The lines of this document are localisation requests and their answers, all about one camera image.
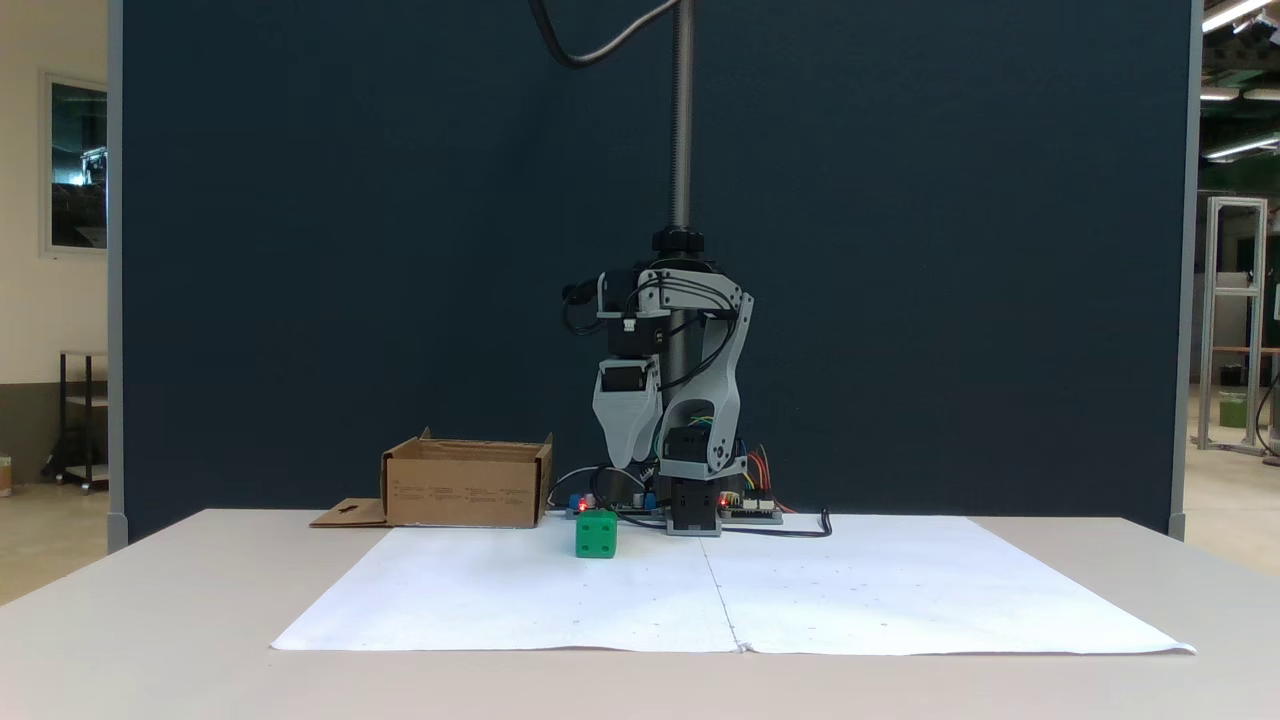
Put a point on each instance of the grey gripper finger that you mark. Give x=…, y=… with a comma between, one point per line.
x=626, y=430

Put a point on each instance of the green dice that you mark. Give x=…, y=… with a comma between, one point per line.
x=596, y=534

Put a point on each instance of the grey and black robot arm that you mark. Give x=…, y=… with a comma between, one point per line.
x=715, y=390

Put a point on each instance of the green bin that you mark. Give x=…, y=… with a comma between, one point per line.
x=1232, y=410

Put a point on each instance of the blue circuit board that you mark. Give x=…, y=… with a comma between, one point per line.
x=605, y=503

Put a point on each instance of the brown cardboard box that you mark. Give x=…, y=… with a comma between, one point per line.
x=465, y=490

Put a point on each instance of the white paper sheet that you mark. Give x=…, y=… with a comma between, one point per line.
x=520, y=600
x=900, y=590

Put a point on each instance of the threaded metal pole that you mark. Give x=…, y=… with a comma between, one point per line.
x=681, y=120

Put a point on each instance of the dark blue partition panel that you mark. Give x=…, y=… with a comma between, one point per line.
x=350, y=250

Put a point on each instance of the black shelf cart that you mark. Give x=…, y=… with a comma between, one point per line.
x=80, y=420

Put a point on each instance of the fluorescent ceiling light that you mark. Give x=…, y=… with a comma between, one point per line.
x=1240, y=12
x=1240, y=147

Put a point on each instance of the framed wall window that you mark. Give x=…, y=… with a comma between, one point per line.
x=76, y=165

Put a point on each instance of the aluminium profile frame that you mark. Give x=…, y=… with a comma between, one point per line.
x=1235, y=320

